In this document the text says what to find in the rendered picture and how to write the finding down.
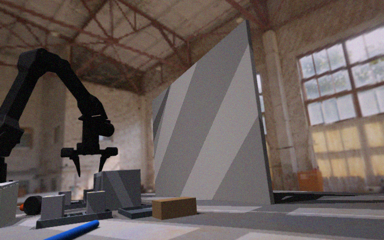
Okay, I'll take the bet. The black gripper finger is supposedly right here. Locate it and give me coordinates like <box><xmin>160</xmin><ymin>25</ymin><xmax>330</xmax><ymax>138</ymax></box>
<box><xmin>98</xmin><ymin>155</ymin><xmax>110</xmax><ymax>172</ymax></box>
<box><xmin>69</xmin><ymin>156</ymin><xmax>81</xmax><ymax>177</ymax></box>

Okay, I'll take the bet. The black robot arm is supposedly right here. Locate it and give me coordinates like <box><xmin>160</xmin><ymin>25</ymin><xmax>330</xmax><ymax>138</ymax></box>
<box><xmin>0</xmin><ymin>48</ymin><xmax>115</xmax><ymax>183</ymax></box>

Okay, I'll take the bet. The brown rectangular block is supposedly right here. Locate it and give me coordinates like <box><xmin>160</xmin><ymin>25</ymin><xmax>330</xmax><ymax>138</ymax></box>
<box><xmin>152</xmin><ymin>196</ymin><xmax>197</xmax><ymax>220</ymax></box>

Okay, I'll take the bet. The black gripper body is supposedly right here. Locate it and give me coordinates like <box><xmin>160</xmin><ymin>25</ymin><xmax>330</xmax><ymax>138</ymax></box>
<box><xmin>61</xmin><ymin>132</ymin><xmax>118</xmax><ymax>158</ymax></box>

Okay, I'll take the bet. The blue cylinder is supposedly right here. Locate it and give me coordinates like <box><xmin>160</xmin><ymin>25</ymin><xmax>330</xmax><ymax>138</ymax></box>
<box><xmin>44</xmin><ymin>220</ymin><xmax>99</xmax><ymax>240</ymax></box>

